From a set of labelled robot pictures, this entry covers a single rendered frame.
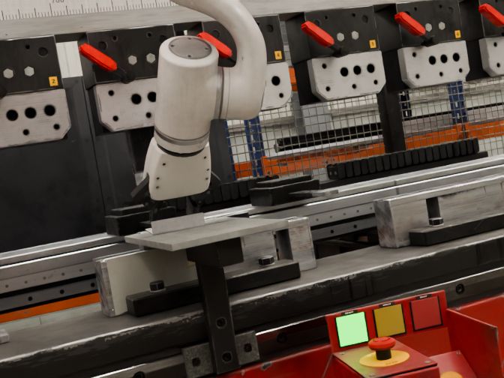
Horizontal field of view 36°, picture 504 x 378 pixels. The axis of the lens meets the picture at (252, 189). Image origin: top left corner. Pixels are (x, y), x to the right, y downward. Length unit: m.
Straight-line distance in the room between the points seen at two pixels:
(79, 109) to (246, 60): 0.80
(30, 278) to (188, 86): 0.60
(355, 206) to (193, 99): 0.74
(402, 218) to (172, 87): 0.61
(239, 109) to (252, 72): 0.06
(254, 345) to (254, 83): 0.42
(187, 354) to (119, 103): 0.42
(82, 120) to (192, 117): 0.74
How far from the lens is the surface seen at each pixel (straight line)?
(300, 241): 1.42
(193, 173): 1.22
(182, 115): 1.12
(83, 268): 1.55
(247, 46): 1.10
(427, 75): 1.57
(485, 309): 1.51
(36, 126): 1.27
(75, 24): 1.31
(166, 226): 1.25
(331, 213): 1.74
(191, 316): 1.23
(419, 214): 1.56
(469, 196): 1.63
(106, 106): 1.29
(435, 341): 1.45
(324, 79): 1.44
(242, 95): 1.12
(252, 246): 1.38
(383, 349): 1.14
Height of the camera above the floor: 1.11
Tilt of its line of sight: 3 degrees down
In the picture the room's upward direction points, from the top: 9 degrees counter-clockwise
